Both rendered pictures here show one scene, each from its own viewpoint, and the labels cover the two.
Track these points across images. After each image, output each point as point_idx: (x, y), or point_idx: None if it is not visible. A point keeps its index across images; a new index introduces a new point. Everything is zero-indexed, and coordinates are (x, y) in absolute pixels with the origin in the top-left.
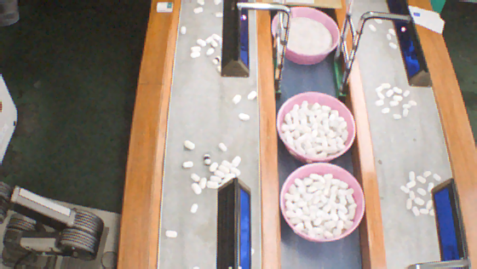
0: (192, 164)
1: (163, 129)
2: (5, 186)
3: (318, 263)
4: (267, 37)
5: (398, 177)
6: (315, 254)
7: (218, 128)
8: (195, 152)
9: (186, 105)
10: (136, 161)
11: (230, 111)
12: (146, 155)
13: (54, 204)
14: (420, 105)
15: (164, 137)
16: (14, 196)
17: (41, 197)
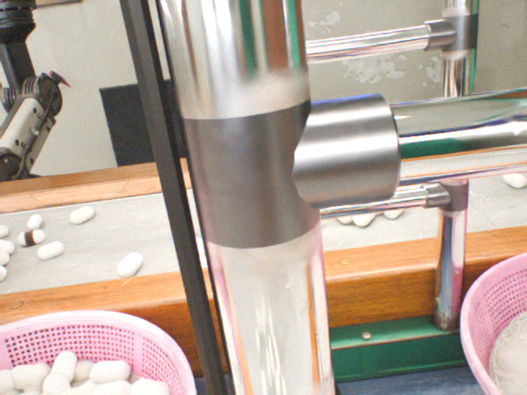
0: (29, 225)
1: (132, 188)
2: (34, 85)
3: None
4: (492, 249)
5: None
6: None
7: (114, 243)
8: (64, 229)
9: (194, 201)
10: (69, 177)
11: (162, 250)
12: (76, 180)
13: (12, 129)
14: None
15: (117, 196)
16: (22, 96)
17: (24, 117)
